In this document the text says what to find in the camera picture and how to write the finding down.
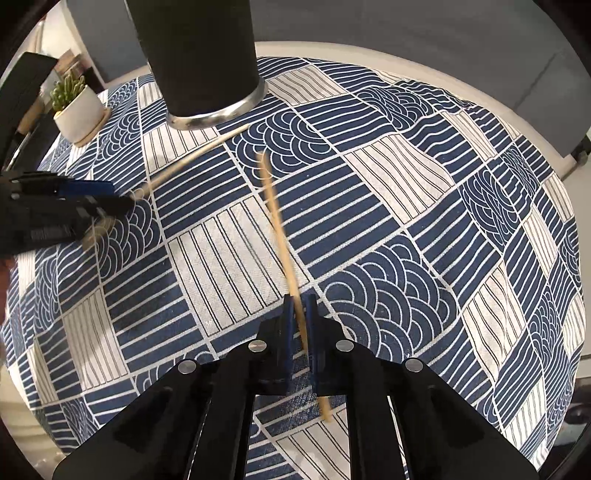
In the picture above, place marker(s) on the black metal-rimmed cup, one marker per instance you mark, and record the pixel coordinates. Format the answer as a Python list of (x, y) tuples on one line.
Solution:
[(198, 55)]

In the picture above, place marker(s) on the blue white patterned tablecloth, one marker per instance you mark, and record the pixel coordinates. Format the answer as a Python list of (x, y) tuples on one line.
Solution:
[(415, 207)]

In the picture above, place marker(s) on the small potted plant white pot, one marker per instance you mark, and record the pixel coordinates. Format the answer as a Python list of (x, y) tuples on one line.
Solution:
[(78, 115)]

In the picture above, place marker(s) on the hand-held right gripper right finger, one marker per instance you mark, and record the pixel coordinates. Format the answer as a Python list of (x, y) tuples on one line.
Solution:
[(313, 323)]

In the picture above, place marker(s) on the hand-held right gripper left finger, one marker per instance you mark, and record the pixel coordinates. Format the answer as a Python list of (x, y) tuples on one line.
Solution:
[(288, 323)]

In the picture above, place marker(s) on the round wooden coaster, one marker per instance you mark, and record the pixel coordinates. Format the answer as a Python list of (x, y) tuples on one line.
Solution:
[(94, 134)]

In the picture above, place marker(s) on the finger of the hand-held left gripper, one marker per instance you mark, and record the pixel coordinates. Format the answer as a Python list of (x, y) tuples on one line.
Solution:
[(87, 187), (111, 205)]

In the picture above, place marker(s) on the single bamboo chopstick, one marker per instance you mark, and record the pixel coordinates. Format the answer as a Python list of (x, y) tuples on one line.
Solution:
[(281, 244), (194, 157)]

